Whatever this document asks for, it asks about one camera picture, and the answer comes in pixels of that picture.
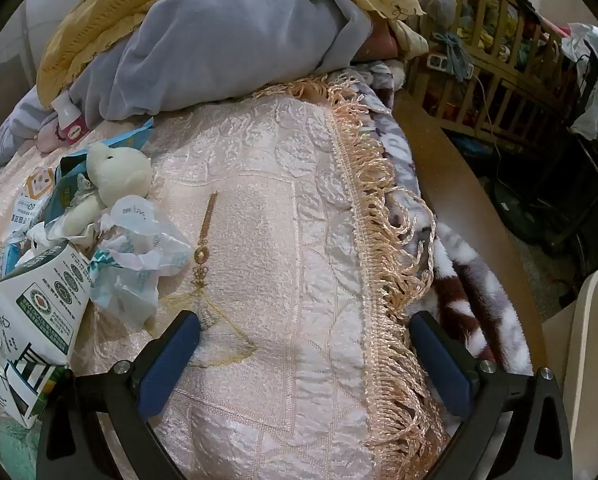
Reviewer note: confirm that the white pouch with orange print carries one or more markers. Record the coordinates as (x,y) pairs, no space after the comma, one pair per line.
(34,195)

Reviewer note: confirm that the dark fan base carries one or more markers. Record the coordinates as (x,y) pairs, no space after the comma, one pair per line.
(516,210)

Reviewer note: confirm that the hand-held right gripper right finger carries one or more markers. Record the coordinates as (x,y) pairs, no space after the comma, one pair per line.
(441,365)

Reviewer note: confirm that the teal cloth on crib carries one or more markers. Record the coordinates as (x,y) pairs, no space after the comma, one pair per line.
(454,50)

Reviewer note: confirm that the green white milk carton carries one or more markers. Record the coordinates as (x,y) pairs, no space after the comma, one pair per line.
(44,300)

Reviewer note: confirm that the wooden crib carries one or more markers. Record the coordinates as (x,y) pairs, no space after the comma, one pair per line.
(509,95)

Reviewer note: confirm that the white round bin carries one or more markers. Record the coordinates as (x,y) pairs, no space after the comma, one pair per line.
(594,320)

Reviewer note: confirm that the crumpled teal print plastic wrapper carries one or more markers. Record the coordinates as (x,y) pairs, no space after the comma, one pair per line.
(129,260)

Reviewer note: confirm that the cream plush toy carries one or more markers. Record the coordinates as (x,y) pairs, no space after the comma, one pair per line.
(119,170)

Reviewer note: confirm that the white power strip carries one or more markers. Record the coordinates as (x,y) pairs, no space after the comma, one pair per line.
(439,62)

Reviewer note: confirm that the white bottle with pink label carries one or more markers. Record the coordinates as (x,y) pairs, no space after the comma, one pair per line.
(69,122)

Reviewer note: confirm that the yellow ruffled pillow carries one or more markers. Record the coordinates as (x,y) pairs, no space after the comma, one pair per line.
(129,10)

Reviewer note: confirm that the grey cloth bundle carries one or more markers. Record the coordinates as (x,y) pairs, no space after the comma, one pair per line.
(441,10)

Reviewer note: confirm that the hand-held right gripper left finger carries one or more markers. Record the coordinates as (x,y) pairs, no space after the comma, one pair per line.
(171,360)

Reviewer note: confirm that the teal torn packet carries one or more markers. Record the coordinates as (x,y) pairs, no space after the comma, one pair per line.
(69,190)

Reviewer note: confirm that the brown white fleece blanket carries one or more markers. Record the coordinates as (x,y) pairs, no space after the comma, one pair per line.
(459,280)

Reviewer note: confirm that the grey blue blanket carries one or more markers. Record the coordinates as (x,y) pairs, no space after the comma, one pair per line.
(204,50)

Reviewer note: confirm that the pink rolled cloth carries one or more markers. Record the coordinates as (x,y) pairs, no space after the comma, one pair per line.
(46,140)

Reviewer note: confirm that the crushed green white carton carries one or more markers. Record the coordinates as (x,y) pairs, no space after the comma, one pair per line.
(24,385)

